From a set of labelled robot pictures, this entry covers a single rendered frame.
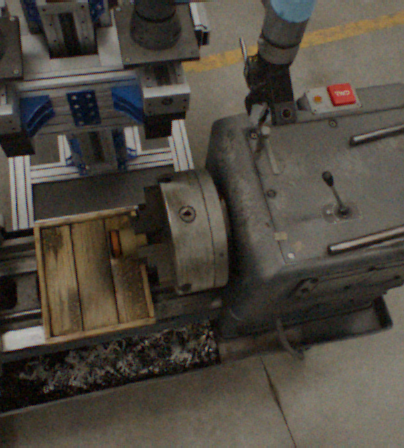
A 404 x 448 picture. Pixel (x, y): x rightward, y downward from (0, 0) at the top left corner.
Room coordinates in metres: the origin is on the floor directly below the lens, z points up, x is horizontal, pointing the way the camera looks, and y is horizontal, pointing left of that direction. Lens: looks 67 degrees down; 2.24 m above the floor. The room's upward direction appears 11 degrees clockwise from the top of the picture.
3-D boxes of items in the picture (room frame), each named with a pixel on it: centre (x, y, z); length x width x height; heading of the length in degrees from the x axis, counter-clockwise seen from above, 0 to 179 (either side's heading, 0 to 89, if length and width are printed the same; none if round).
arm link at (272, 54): (0.67, -0.07, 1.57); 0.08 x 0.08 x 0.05
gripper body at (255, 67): (0.68, -0.07, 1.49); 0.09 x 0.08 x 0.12; 22
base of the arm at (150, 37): (1.04, 0.24, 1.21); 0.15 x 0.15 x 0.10
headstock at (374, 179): (0.64, -0.32, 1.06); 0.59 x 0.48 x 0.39; 112
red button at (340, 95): (0.85, -0.29, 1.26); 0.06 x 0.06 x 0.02; 22
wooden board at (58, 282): (0.37, 0.28, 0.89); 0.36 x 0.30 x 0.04; 22
